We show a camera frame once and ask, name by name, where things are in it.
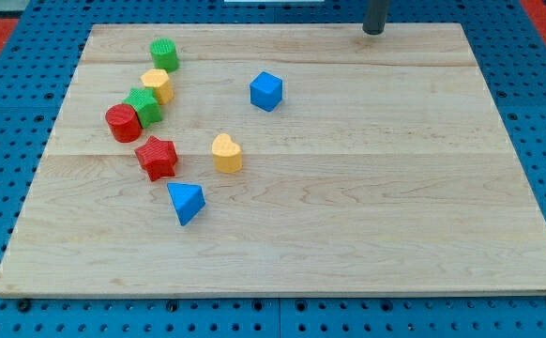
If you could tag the yellow heart block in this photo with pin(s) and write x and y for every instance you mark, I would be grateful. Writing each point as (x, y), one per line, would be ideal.
(227, 155)

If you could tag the blue cube block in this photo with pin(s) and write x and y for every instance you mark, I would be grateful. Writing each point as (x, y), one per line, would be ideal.
(266, 91)

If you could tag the light wooden board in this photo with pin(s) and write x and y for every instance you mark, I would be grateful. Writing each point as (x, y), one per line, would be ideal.
(385, 171)

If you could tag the blue triangle block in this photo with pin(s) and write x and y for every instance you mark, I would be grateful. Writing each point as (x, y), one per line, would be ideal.
(188, 200)

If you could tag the red star block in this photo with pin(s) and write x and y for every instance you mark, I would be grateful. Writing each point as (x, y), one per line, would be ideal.
(157, 157)

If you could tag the green star block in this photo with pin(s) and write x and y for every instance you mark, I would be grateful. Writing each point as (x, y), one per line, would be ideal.
(145, 105)

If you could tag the yellow hexagon block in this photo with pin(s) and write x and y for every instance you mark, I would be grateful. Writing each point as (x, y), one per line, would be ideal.
(159, 81)

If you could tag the red cylinder block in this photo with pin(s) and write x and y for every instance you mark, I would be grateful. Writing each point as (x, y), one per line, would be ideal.
(123, 123)

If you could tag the green cylinder block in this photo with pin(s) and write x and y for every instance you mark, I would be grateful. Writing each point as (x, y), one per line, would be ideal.
(164, 55)

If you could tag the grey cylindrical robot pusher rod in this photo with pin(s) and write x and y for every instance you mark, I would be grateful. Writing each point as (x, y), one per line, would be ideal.
(375, 17)

